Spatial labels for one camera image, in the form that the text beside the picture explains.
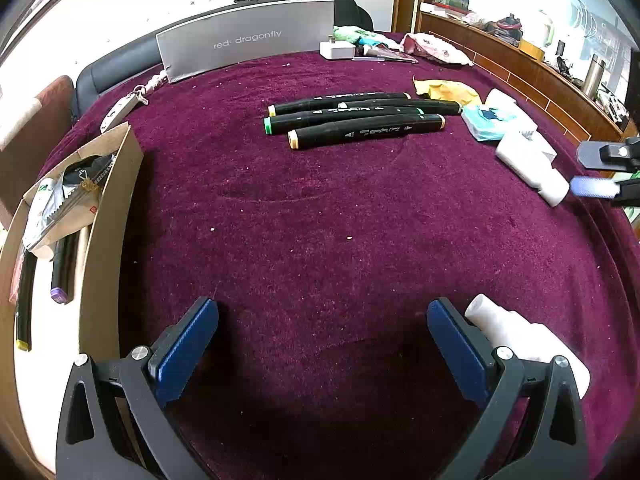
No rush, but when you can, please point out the black marker yellow cap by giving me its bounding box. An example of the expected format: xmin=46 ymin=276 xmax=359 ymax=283
xmin=267 ymin=91 xmax=412 ymax=118

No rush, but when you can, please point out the white plastic tube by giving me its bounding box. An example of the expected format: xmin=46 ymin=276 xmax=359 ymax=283
xmin=464 ymin=293 xmax=592 ymax=396

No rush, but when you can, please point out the black marker tan cap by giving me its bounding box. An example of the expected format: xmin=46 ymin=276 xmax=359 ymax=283
xmin=287 ymin=113 xmax=447 ymax=151

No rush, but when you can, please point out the black marker olive cap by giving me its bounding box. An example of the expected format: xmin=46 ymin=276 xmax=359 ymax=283
xmin=15 ymin=252 xmax=38 ymax=352

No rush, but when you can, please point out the maroon velvet blanket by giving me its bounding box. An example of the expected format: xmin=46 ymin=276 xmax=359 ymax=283
xmin=37 ymin=30 xmax=640 ymax=480

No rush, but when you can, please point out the black marker grey cap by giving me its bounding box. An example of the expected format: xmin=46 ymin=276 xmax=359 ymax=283
xmin=337 ymin=99 xmax=463 ymax=116

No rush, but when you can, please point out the steel thermos cup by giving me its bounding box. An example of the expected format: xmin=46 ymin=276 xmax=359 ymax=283
xmin=582 ymin=57 xmax=607 ymax=102

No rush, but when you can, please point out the white key tag pink cord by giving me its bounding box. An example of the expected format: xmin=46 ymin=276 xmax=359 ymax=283
xmin=100 ymin=71 xmax=170 ymax=134

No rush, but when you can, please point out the black marker green cap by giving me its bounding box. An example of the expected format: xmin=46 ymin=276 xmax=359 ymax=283
xmin=263 ymin=106 xmax=426 ymax=136

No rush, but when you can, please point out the grey shoe box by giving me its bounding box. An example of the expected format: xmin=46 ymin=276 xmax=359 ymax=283
xmin=155 ymin=0 xmax=335 ymax=84

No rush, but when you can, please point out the pink printed cloth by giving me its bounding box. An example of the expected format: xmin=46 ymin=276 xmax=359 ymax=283
xmin=402 ymin=32 xmax=473 ymax=67

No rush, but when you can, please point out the brown padded chair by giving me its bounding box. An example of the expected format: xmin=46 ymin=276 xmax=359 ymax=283
xmin=0 ymin=75 xmax=76 ymax=226

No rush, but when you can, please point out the white charger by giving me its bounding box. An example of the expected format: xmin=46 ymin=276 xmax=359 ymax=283
xmin=320 ymin=36 xmax=357 ymax=61

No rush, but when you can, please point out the wooden cabinet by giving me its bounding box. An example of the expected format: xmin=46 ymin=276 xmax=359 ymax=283
xmin=392 ymin=0 xmax=640 ymax=146

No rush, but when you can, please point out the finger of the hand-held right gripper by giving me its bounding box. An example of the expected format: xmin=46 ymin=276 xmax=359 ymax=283
xmin=576 ymin=137 xmax=640 ymax=172
xmin=570 ymin=175 xmax=640 ymax=207

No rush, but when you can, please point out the green cloth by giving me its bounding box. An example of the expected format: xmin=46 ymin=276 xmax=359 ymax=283
xmin=332 ymin=25 xmax=386 ymax=46

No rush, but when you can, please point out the brown cardboard box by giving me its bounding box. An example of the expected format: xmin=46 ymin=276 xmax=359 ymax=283
xmin=0 ymin=122 xmax=146 ymax=478

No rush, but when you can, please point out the red and black item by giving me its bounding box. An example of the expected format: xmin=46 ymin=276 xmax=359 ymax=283
xmin=487 ymin=14 xmax=523 ymax=41

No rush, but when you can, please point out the white electric kettle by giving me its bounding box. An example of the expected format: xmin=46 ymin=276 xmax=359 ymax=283
xmin=536 ymin=9 xmax=557 ymax=47

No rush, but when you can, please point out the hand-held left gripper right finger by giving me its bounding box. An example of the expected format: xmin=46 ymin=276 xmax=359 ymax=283
xmin=426 ymin=297 xmax=592 ymax=480

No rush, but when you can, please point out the crumpled yellow packet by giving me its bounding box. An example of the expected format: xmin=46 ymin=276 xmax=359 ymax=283
xmin=412 ymin=77 xmax=483 ymax=106

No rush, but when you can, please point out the grey red tube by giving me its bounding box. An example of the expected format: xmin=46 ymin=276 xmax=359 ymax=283
xmin=361 ymin=44 xmax=418 ymax=63

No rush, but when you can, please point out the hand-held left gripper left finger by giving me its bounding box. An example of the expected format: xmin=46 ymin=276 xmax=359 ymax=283
xmin=56 ymin=296 xmax=220 ymax=480

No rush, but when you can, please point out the blue print tissue pack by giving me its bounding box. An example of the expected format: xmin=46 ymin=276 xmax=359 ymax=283
xmin=460 ymin=104 xmax=537 ymax=142

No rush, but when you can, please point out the black marker purple cap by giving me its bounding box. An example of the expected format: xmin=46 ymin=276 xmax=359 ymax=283
xmin=50 ymin=232 xmax=81 ymax=306

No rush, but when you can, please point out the dark foil zip pouch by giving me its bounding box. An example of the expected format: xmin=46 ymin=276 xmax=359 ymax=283
xmin=65 ymin=154 xmax=118 ymax=183
xmin=22 ymin=172 xmax=103 ymax=261

